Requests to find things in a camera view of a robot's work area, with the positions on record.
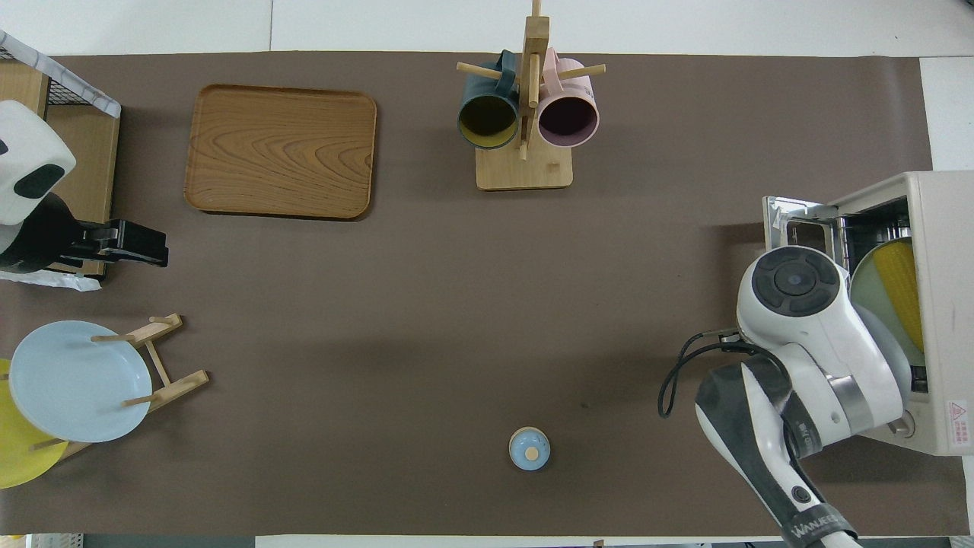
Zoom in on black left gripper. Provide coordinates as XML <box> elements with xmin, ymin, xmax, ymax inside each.
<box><xmin>61</xmin><ymin>221</ymin><xmax>169</xmax><ymax>268</ymax></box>

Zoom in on pale green plate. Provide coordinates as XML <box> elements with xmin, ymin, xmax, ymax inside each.
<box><xmin>850</xmin><ymin>240</ymin><xmax>926</xmax><ymax>381</ymax></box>

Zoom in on yellow corn cob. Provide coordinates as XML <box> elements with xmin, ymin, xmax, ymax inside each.
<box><xmin>873</xmin><ymin>242</ymin><xmax>925</xmax><ymax>352</ymax></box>

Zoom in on beige toaster oven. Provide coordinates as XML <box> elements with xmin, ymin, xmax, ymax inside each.
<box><xmin>829</xmin><ymin>171</ymin><xmax>974</xmax><ymax>456</ymax></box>

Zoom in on wooden plate rack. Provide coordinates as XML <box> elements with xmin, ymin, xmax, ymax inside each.
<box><xmin>30</xmin><ymin>313</ymin><xmax>210</xmax><ymax>461</ymax></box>

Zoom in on light blue plate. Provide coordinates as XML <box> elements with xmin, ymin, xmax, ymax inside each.
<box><xmin>9</xmin><ymin>320</ymin><xmax>153</xmax><ymax>444</ymax></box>

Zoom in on brown wooden tray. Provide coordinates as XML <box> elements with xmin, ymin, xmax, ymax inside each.
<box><xmin>184</xmin><ymin>84</ymin><xmax>377</xmax><ymax>221</ymax></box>

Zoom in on brown table mat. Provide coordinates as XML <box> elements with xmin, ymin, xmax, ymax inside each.
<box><xmin>0</xmin><ymin>51</ymin><xmax>948</xmax><ymax>537</ymax></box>

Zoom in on yellow plate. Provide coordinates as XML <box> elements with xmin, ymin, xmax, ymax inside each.
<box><xmin>0</xmin><ymin>359</ymin><xmax>69</xmax><ymax>489</ymax></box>

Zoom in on dark teal mug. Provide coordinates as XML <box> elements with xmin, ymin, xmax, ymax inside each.
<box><xmin>457</xmin><ymin>50</ymin><xmax>520</xmax><ymax>151</ymax></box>

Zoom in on wooden mug tree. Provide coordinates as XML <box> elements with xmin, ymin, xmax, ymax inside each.
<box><xmin>457</xmin><ymin>0</ymin><xmax>607</xmax><ymax>191</ymax></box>

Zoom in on pink mug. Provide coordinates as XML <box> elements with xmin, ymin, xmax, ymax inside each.
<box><xmin>537</xmin><ymin>48</ymin><xmax>600</xmax><ymax>148</ymax></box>

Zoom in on wooden shelf with wire basket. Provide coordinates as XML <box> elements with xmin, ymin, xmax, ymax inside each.
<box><xmin>0</xmin><ymin>42</ymin><xmax>123</xmax><ymax>279</ymax></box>

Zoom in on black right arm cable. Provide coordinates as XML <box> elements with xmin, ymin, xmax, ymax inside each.
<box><xmin>658</xmin><ymin>329</ymin><xmax>763</xmax><ymax>419</ymax></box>

